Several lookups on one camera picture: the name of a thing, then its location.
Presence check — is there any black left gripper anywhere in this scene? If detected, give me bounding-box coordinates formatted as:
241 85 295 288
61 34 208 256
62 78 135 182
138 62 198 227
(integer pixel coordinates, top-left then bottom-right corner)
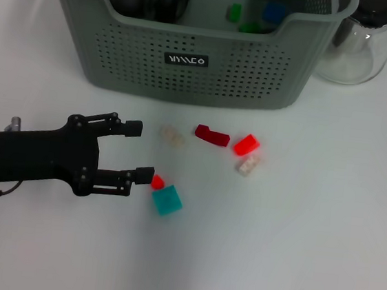
0 99 161 205

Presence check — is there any bright red sloped brick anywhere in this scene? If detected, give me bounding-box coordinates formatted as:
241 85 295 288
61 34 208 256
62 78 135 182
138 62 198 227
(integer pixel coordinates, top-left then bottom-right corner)
232 132 262 159

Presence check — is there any translucent pale toy brick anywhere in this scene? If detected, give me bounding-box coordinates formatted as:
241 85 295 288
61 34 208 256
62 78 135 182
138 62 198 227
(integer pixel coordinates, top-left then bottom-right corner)
234 152 266 180

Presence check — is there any green stepped toy brick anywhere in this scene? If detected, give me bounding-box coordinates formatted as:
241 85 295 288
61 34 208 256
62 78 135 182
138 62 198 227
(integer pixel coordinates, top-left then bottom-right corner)
238 20 266 36

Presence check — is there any blue square toy plate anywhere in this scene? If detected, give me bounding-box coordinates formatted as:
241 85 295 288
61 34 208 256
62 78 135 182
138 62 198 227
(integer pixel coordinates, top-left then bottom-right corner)
260 0 287 25

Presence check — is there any grey perforated storage basket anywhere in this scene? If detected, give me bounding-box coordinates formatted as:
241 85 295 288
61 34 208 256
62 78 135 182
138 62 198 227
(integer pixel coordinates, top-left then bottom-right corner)
36 0 360 122

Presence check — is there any small red toy brick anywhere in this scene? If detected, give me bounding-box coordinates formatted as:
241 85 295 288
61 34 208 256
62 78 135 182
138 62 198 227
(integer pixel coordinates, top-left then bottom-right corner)
149 173 166 190

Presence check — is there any white toy brick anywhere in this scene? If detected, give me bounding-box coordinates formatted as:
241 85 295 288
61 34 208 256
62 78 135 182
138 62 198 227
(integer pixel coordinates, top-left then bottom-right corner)
159 124 188 148

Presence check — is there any teal square toy brick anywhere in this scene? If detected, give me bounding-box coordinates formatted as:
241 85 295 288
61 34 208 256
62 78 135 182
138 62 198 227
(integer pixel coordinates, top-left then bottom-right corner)
149 182 186 219

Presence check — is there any dark red toy brick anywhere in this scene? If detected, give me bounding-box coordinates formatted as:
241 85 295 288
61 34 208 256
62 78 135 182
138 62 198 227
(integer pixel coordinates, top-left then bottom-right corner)
193 123 233 149

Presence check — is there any left gripper silver plug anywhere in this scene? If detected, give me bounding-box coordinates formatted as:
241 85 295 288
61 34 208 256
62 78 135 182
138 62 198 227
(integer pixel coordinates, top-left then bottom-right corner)
4 115 23 134

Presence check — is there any clear glass teapot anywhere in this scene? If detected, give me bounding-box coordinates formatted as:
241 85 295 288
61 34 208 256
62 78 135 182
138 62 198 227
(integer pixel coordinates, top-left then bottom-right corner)
312 0 387 90

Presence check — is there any black teapot lid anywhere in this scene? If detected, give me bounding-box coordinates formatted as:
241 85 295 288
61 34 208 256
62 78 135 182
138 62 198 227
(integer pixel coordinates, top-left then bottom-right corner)
351 0 387 32

